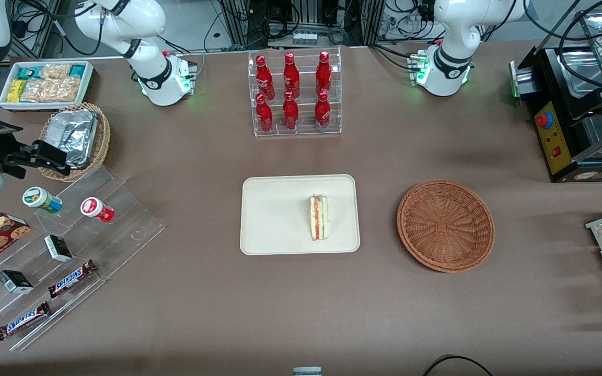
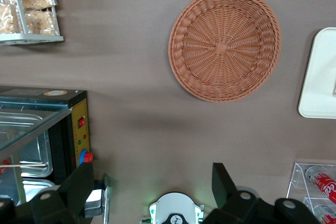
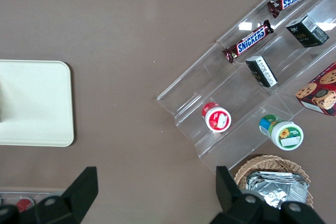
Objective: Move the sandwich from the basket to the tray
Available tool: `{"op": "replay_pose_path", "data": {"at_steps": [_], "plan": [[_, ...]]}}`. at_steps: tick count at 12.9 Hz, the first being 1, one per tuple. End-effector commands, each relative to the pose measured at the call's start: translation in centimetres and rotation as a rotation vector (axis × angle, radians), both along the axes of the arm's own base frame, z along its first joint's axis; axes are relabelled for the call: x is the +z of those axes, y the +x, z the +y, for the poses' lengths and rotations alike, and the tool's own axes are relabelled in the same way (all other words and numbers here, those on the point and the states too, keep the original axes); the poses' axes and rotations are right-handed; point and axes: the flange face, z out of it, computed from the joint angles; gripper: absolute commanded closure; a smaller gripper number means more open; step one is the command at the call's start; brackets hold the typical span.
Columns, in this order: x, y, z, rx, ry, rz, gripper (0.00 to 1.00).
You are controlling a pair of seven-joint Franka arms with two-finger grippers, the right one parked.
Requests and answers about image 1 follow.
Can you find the triangular sandwich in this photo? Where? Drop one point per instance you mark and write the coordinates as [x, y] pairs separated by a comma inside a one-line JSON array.
[[319, 218]]

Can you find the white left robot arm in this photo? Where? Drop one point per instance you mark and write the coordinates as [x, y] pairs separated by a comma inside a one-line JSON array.
[[450, 31]]

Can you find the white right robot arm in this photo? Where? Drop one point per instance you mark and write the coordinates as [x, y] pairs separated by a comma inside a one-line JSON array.
[[139, 31]]

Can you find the light wicker basket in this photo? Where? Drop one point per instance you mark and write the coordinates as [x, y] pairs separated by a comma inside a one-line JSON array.
[[103, 138]]

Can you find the brown wicker basket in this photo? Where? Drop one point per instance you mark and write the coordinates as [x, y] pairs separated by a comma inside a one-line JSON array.
[[444, 227]]

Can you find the beige plastic tray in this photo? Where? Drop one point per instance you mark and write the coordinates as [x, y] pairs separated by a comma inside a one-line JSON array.
[[275, 214]]

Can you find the green lid cup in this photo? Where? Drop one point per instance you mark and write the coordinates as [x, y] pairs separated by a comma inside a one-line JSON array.
[[39, 199]]

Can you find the aluminium foil container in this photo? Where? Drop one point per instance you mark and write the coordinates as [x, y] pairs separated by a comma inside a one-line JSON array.
[[73, 136]]

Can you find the black machine yellow panel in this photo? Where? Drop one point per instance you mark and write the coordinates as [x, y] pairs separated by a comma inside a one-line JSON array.
[[557, 151]]

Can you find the large clear cracker bag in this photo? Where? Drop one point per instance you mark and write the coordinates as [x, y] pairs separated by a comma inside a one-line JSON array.
[[53, 90]]

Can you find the yellow snack packet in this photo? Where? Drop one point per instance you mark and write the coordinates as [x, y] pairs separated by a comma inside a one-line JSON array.
[[15, 91]]

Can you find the red lid cup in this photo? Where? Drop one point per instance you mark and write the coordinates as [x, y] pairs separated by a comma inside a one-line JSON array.
[[96, 209]]

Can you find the teal snack packet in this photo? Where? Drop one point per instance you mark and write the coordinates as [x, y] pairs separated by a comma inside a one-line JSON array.
[[77, 70], [29, 72]]

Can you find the white snack bin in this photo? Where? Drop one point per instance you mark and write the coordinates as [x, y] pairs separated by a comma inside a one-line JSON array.
[[88, 86]]

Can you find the small clear cracker bag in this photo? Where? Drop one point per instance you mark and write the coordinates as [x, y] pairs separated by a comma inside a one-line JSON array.
[[56, 71]]

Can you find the small black box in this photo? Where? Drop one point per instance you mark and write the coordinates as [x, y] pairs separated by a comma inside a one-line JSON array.
[[58, 248], [15, 281]]

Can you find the clear acrylic stepped display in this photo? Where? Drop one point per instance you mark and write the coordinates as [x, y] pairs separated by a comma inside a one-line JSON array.
[[123, 230]]

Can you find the snickers chocolate bar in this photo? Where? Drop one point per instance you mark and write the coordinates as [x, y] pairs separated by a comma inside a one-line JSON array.
[[23, 320], [71, 279]]

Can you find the red cola bottle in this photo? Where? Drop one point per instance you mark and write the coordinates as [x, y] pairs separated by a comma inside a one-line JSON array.
[[291, 75], [264, 78], [323, 73], [290, 114], [322, 112], [264, 116]]

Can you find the clear acrylic bottle rack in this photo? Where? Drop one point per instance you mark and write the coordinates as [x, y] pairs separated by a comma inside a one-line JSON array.
[[306, 117]]

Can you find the white power strip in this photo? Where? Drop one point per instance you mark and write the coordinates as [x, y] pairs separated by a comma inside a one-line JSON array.
[[305, 38]]

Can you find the grey box object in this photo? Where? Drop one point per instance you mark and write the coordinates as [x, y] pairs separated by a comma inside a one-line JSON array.
[[307, 372]]

